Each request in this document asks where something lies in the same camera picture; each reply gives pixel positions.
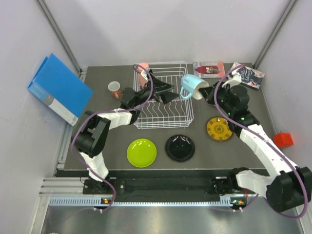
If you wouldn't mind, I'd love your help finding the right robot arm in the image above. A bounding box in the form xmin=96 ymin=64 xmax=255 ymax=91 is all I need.
xmin=199 ymin=84 xmax=312 ymax=213

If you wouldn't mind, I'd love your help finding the lime green plate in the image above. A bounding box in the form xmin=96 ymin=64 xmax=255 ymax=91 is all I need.
xmin=126 ymin=138 xmax=157 ymax=168

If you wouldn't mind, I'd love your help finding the white wire dish rack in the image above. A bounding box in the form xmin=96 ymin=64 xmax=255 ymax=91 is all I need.
xmin=134 ymin=61 xmax=194 ymax=129

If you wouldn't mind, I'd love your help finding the red thin book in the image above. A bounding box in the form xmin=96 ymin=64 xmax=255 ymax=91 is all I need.
xmin=193 ymin=61 xmax=225 ymax=78

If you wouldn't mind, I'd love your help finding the black plate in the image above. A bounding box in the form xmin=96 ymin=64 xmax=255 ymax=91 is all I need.
xmin=165 ymin=134 xmax=195 ymax=162

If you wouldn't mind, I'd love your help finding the light blue mug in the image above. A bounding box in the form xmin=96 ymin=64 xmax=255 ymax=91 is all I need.
xmin=180 ymin=74 xmax=209 ymax=100

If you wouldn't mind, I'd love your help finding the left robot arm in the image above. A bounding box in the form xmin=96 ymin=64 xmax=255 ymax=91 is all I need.
xmin=71 ymin=73 xmax=179 ymax=194

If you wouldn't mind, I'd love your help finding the orange red cube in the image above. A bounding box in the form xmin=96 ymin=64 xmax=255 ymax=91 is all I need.
xmin=273 ymin=132 xmax=293 ymax=149

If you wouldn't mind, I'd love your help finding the slotted cable duct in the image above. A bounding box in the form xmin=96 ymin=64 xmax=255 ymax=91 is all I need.
xmin=49 ymin=196 xmax=243 ymax=207

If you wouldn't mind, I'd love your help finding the blue folder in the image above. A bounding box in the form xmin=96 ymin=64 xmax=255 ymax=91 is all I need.
xmin=27 ymin=54 xmax=93 ymax=126

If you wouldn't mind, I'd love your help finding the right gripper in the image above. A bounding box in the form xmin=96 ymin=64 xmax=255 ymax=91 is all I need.
xmin=199 ymin=80 xmax=234 ymax=116

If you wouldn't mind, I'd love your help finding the floral paperback book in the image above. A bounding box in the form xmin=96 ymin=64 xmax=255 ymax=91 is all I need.
xmin=228 ymin=62 xmax=265 ymax=90

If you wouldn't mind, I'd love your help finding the yellow patterned plate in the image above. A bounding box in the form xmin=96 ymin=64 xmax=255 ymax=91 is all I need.
xmin=206 ymin=117 xmax=233 ymax=142

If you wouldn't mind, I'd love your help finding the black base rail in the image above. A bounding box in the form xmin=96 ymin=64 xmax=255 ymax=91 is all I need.
xmin=83 ymin=169 xmax=242 ymax=202

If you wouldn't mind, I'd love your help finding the tall pink cup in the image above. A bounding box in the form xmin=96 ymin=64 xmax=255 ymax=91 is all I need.
xmin=137 ymin=62 xmax=150 ymax=87

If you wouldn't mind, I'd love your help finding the purple cable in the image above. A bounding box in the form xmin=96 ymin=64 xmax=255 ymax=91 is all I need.
xmin=70 ymin=64 xmax=155 ymax=215
xmin=214 ymin=64 xmax=308 ymax=219

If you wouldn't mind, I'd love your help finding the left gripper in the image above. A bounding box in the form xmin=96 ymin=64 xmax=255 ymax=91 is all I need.
xmin=132 ymin=73 xmax=178 ymax=107

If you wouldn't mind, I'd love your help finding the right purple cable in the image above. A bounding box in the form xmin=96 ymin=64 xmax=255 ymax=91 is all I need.
xmin=214 ymin=64 xmax=308 ymax=219

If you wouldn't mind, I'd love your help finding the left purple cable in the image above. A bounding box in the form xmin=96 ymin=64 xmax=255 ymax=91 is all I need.
xmin=70 ymin=64 xmax=155 ymax=215

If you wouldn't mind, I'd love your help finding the salmon dotted mug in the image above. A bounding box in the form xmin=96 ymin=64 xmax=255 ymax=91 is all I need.
xmin=108 ymin=81 xmax=121 ymax=99

